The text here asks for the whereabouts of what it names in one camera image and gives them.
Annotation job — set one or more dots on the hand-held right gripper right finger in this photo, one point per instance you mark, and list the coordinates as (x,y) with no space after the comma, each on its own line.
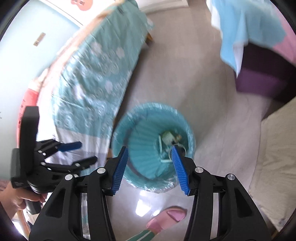
(180,171)

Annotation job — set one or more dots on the green trousers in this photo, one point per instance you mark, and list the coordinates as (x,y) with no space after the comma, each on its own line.
(141,236)

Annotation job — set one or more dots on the guitar wall sticker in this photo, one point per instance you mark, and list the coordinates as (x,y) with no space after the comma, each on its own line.
(82,4)

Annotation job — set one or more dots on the green rectangular tin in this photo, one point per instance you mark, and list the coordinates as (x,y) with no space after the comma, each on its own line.
(167,136)

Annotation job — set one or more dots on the person's left hand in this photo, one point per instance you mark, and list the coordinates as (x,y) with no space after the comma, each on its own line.
(13,197)

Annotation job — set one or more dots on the white paper cup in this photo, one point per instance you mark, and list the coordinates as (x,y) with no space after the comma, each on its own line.
(183,149)

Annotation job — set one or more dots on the purple box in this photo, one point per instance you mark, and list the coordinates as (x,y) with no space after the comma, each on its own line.
(259,78)

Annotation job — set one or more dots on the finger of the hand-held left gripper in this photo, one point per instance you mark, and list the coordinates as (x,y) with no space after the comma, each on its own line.
(85,163)
(69,146)

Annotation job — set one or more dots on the teal printed blanket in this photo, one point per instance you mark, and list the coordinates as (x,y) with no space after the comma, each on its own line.
(92,81)

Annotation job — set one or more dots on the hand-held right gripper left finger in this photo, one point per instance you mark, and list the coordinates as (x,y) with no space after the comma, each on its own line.
(120,171)

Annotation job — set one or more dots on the pink bedding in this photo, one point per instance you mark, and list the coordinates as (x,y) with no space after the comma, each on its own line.
(288,53)

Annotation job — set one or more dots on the pink slipper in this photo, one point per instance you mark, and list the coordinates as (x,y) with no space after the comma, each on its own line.
(166,219)

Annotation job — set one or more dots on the teal lined trash bin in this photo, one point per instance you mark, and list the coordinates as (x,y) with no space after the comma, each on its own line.
(143,139)

